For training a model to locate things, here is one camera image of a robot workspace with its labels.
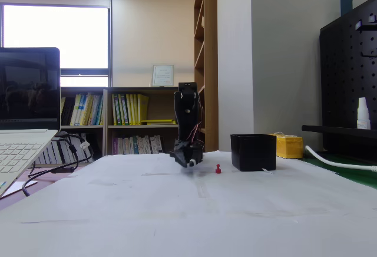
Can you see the narrow low wooden bookshelf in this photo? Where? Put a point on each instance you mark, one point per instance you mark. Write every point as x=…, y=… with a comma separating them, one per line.
x=82, y=127

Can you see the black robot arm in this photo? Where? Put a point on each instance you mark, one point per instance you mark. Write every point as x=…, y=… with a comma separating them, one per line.
x=187, y=112

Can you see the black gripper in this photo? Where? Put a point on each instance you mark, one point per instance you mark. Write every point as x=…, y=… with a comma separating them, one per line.
x=183, y=155

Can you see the wide low wooden bookshelf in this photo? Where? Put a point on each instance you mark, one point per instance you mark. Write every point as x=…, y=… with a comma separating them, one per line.
x=159, y=106

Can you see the white paper card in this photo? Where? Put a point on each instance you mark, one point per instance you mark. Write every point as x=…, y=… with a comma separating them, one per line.
x=20, y=187

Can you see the black square container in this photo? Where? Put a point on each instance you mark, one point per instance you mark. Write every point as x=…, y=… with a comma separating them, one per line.
x=253, y=154

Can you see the tall wooden bookshelf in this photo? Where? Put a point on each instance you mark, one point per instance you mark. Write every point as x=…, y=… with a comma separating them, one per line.
x=210, y=62

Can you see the green desk mat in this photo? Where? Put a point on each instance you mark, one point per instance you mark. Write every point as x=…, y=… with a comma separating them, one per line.
x=347, y=174

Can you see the white laptop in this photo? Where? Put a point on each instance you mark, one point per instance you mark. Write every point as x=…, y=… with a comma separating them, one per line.
x=26, y=92

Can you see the flat lying yellow book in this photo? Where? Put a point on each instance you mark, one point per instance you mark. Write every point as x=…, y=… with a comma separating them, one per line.
x=156, y=121

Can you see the yellow cardboard box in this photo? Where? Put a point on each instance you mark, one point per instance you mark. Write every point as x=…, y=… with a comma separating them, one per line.
x=290, y=148

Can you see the window with dark frame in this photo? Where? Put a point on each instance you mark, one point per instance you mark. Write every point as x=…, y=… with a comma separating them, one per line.
x=56, y=36

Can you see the small red pawn piece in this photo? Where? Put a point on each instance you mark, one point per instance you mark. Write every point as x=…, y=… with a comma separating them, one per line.
x=218, y=169

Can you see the white dropper bottle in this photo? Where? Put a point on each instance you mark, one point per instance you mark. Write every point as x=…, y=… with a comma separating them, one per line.
x=363, y=115

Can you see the white paper sheet cover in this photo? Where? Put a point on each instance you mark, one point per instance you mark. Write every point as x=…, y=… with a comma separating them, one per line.
x=176, y=215

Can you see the black pegboard stand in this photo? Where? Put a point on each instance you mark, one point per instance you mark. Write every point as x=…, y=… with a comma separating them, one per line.
x=347, y=86

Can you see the framed certificate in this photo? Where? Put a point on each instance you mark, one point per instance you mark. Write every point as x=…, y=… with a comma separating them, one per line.
x=162, y=75

